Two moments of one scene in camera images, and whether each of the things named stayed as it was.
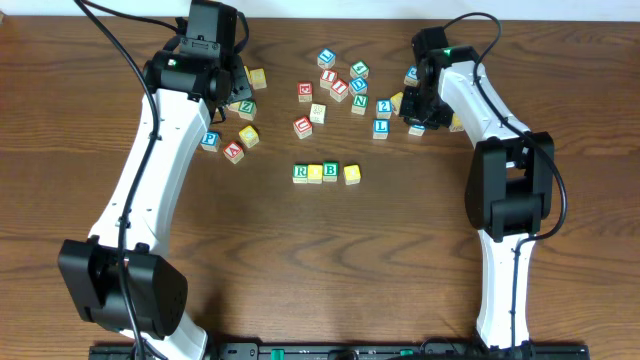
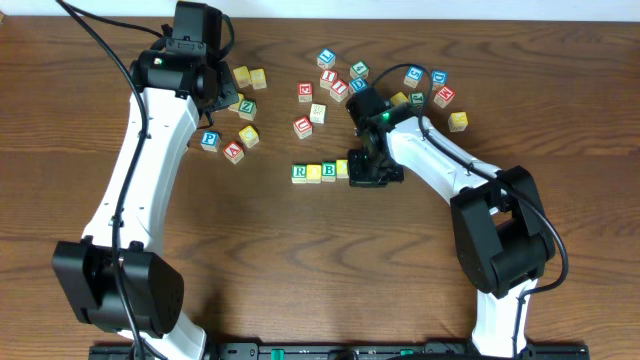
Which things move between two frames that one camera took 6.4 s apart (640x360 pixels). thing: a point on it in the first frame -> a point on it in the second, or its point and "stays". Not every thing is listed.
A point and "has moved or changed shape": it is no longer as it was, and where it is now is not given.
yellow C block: x=249 y=136 stays
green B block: x=330 y=171 stays
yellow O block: x=315 y=172 stays
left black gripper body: x=239 y=82 -> x=223 y=95
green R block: x=300 y=173 stays
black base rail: x=351 y=352 stays
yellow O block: x=352 y=174 has moved or changed shape
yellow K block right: x=457 y=125 stays
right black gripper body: x=423 y=107 -> x=365 y=168
